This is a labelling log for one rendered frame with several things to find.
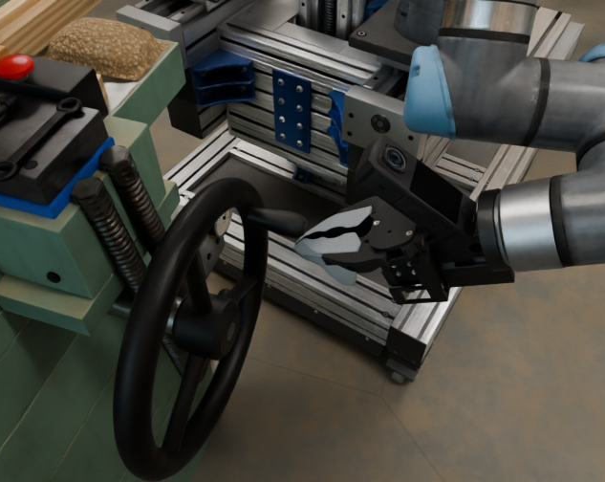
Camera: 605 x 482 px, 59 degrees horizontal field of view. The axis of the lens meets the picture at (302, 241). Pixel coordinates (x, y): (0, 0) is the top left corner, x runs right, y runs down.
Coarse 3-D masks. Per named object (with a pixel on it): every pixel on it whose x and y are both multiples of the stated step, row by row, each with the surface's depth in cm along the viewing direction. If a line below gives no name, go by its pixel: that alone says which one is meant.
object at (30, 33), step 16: (48, 0) 68; (64, 0) 70; (80, 0) 72; (96, 0) 75; (32, 16) 65; (48, 16) 67; (64, 16) 70; (80, 16) 73; (0, 32) 63; (16, 32) 63; (32, 32) 66; (48, 32) 68; (16, 48) 64; (32, 48) 66
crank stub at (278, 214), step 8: (256, 208) 53; (264, 208) 53; (248, 216) 53; (256, 216) 53; (264, 216) 52; (272, 216) 52; (280, 216) 52; (288, 216) 52; (296, 216) 52; (256, 224) 53; (264, 224) 52; (272, 224) 52; (280, 224) 52; (288, 224) 52; (296, 224) 52; (304, 224) 52; (280, 232) 52; (288, 232) 52; (296, 232) 52; (304, 232) 53
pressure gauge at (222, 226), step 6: (228, 210) 84; (222, 216) 81; (228, 216) 84; (216, 222) 79; (222, 222) 82; (228, 222) 85; (216, 228) 80; (222, 228) 83; (210, 234) 81; (216, 234) 80; (222, 234) 83
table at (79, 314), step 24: (168, 48) 68; (168, 72) 68; (120, 96) 61; (144, 96) 64; (168, 96) 70; (144, 120) 66; (168, 192) 56; (168, 216) 57; (0, 288) 48; (24, 288) 48; (48, 288) 48; (120, 288) 51; (24, 312) 48; (48, 312) 47; (72, 312) 46; (96, 312) 47
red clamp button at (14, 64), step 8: (8, 56) 44; (16, 56) 44; (24, 56) 44; (0, 64) 43; (8, 64) 43; (16, 64) 43; (24, 64) 43; (32, 64) 44; (0, 72) 43; (8, 72) 43; (16, 72) 43; (24, 72) 43
